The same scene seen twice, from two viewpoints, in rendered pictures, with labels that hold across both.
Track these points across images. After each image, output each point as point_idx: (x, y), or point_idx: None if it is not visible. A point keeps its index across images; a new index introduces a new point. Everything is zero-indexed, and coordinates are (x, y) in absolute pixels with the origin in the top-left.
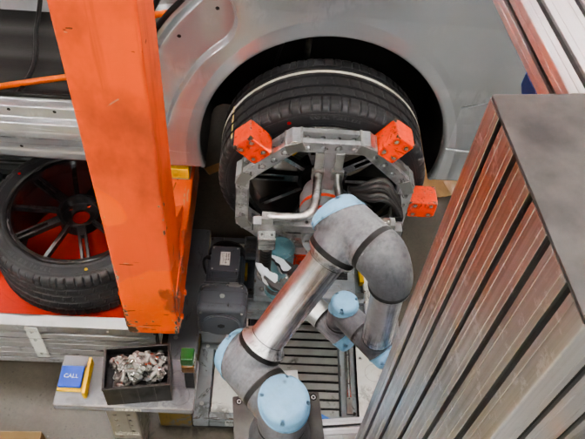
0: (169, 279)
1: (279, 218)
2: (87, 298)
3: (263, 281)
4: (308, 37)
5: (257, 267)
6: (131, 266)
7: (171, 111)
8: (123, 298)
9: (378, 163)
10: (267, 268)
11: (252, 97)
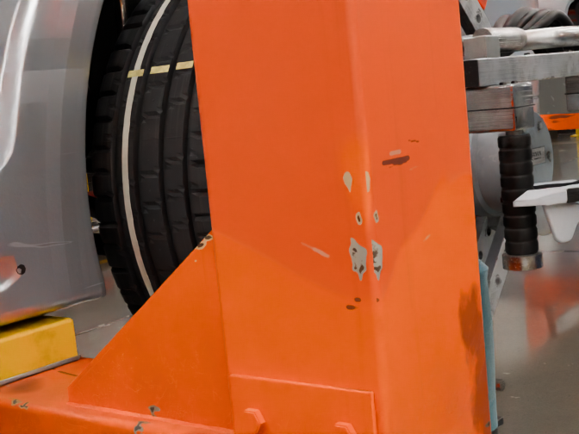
0: (474, 220)
1: (504, 31)
2: None
3: (558, 237)
4: (123, 14)
5: (530, 202)
6: (407, 166)
7: (17, 87)
8: (393, 403)
9: (471, 11)
10: (549, 188)
11: (171, 15)
